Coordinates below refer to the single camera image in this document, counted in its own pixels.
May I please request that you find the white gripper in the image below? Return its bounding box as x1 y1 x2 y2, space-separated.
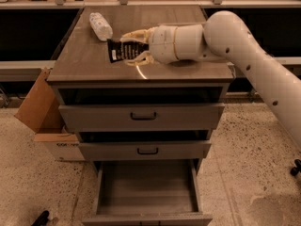
120 25 178 66

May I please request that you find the black rxbar chocolate bar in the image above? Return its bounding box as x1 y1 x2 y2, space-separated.
107 40 149 63

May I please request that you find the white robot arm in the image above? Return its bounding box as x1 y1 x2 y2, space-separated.
120 10 301 146

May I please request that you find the grey drawer cabinet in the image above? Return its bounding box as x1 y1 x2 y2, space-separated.
46 5 235 168

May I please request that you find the top grey drawer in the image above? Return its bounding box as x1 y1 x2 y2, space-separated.
59 103 224 132

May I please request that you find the grey drawer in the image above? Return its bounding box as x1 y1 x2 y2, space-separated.
79 140 211 161
59 103 224 132
83 159 213 226

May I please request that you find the middle grey drawer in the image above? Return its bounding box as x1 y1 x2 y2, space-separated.
79 140 211 161

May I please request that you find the bottom grey drawer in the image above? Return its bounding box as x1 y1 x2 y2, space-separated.
83 159 213 226

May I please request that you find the brown cardboard box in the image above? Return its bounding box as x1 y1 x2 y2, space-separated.
15 68 84 161

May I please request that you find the black chair caster wheel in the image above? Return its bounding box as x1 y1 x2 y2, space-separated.
290 159 301 176

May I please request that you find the black object on floor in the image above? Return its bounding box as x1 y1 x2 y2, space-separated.
31 210 49 226

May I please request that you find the metal railing frame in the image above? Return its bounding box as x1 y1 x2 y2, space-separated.
0 0 301 104

